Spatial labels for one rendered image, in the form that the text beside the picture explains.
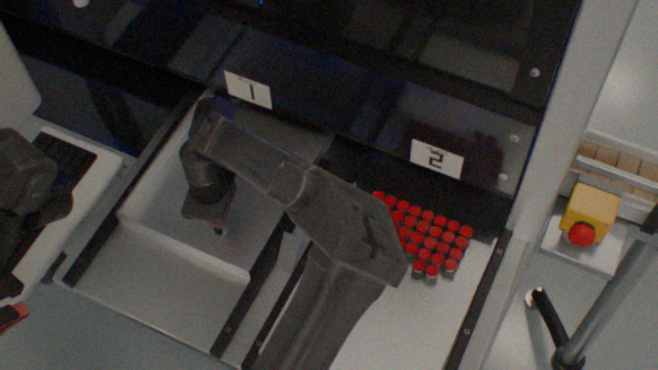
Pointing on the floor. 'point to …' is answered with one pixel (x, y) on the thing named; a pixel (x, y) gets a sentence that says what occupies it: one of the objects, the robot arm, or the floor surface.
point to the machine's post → (565, 123)
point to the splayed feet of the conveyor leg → (538, 299)
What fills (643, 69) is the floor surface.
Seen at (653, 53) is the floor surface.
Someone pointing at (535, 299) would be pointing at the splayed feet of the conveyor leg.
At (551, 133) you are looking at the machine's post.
